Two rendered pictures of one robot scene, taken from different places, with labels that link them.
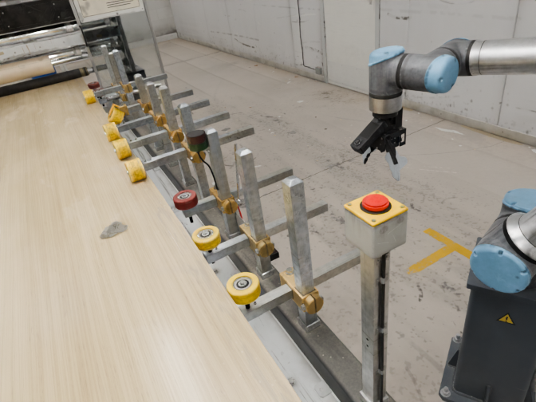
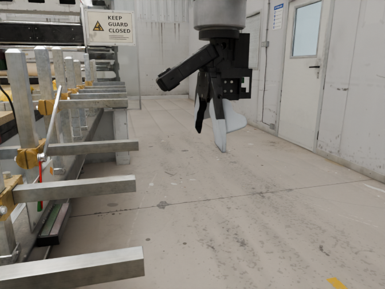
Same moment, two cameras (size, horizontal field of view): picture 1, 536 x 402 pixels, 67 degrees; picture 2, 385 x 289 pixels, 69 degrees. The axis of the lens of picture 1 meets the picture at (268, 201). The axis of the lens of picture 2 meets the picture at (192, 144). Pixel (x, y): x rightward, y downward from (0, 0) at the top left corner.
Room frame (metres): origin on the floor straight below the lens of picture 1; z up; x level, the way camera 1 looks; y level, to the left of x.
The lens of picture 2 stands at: (0.57, -0.42, 1.08)
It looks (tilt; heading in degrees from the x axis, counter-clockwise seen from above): 16 degrees down; 10
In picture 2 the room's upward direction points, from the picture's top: straight up
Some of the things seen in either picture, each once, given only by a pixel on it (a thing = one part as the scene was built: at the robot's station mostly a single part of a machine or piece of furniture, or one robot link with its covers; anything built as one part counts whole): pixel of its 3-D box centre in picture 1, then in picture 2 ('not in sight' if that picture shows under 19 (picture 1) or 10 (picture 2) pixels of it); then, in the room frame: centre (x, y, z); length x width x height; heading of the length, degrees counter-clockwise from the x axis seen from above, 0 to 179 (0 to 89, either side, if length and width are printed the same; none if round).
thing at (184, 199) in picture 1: (187, 208); not in sight; (1.20, 0.28, 0.85); 0.08 x 0.08 x 0.11
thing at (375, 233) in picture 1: (375, 225); not in sight; (0.52, -0.16, 1.18); 0.07 x 0.07 x 0.08; 24
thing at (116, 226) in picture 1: (112, 227); not in sight; (1.06, 0.49, 0.91); 0.09 x 0.07 x 0.02; 126
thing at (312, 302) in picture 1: (301, 290); not in sight; (0.78, -0.05, 0.81); 0.13 x 0.06 x 0.05; 24
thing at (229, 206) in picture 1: (222, 199); (32, 152); (1.23, 0.16, 0.85); 0.13 x 0.06 x 0.05; 24
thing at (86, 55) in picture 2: (128, 89); (89, 86); (2.58, 0.75, 0.93); 0.03 x 0.03 x 0.48; 24
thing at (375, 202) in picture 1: (375, 204); not in sight; (0.52, -0.16, 1.22); 0.04 x 0.04 x 0.02
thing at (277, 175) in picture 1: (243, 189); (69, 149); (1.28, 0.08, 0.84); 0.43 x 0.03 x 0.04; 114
